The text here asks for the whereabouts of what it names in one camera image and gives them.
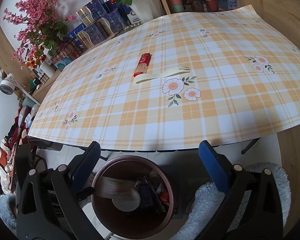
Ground teal pattern planter box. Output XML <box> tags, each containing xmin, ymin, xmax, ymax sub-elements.
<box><xmin>52</xmin><ymin>40</ymin><xmax>83</xmax><ymax>71</ymax></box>

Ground red snack stick packet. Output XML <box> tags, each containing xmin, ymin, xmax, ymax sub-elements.
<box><xmin>133</xmin><ymin>53</ymin><xmax>152</xmax><ymax>77</ymax></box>

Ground pink blossom plant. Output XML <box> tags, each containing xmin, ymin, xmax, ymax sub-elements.
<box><xmin>3</xmin><ymin>0</ymin><xmax>76</xmax><ymax>68</ymax></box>

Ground paper cup in bin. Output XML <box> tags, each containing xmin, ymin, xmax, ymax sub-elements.
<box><xmin>112</xmin><ymin>189</ymin><xmax>141</xmax><ymax>212</ymax></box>

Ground small white desk fan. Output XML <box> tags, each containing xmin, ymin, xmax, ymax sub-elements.
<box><xmin>0</xmin><ymin>73</ymin><xmax>41</xmax><ymax>106</ymax></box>

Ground orange flowers in white vase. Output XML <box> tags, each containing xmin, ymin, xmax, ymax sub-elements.
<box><xmin>24</xmin><ymin>46</ymin><xmax>55</xmax><ymax>78</ymax></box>

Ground left fluffy blue slipper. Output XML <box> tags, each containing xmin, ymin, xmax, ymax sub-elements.
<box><xmin>0</xmin><ymin>193</ymin><xmax>17</xmax><ymax>231</ymax></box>

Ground folding table black leg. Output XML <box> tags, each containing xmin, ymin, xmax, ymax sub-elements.
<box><xmin>241</xmin><ymin>138</ymin><xmax>260</xmax><ymax>155</ymax></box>

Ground blue gold gift box lower-left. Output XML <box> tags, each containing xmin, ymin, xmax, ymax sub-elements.
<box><xmin>76</xmin><ymin>22</ymin><xmax>108</xmax><ymax>49</ymax></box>

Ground red paper cup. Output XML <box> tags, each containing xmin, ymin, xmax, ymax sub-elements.
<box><xmin>205</xmin><ymin>0</ymin><xmax>218</xmax><ymax>12</ymax></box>

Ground cream plastic fork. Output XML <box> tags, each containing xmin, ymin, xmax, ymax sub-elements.
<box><xmin>134</xmin><ymin>66</ymin><xmax>190</xmax><ymax>83</ymax></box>

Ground white faceted vase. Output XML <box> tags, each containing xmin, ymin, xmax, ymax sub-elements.
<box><xmin>130</xmin><ymin>0</ymin><xmax>164</xmax><ymax>23</ymax></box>

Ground yellow plaid floral tablecloth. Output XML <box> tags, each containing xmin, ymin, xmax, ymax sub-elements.
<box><xmin>29</xmin><ymin>5</ymin><xmax>300</xmax><ymax>151</ymax></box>

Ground blue gold gift box lower-right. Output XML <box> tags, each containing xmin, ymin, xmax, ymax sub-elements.
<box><xmin>98</xmin><ymin>10</ymin><xmax>127</xmax><ymax>36</ymax></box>

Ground dark red trash bin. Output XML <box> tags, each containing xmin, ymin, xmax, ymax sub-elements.
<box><xmin>91</xmin><ymin>155</ymin><xmax>178</xmax><ymax>239</ymax></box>

